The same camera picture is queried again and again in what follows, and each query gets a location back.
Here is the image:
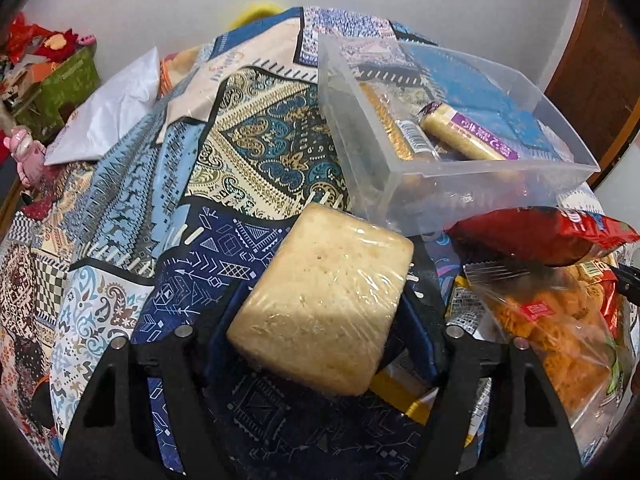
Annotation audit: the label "green storage box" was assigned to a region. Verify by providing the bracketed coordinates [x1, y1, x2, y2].
[12, 47, 101, 143]

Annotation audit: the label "brown wooden door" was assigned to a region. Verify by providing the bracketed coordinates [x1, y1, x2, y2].
[546, 0, 639, 174]

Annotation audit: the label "purple label cake bar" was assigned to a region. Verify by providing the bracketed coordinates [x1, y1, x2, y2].
[419, 102, 521, 160]

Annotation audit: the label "long biscuit pack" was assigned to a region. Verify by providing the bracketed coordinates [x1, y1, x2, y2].
[359, 80, 439, 162]

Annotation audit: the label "patchwork patterned bedspread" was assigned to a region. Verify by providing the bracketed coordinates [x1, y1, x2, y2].
[0, 5, 622, 480]

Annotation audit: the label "red chip bag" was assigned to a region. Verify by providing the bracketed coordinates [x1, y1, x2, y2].
[448, 206, 639, 266]

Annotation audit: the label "red decorations pile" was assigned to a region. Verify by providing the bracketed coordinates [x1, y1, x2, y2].
[1, 12, 98, 88]

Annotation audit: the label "clear bag fried snacks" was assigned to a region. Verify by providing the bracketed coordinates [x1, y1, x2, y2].
[464, 259, 637, 426]

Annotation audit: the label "clear plastic storage bin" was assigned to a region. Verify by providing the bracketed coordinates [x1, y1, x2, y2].
[318, 35, 601, 236]

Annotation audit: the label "white plastic bag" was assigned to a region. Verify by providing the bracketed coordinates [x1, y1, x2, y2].
[44, 47, 160, 166]

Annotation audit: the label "yellow foam tube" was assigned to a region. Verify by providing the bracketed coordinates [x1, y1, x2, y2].
[229, 1, 284, 30]

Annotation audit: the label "pink pig figurine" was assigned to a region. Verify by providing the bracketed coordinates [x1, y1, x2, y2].
[3, 126, 46, 188]

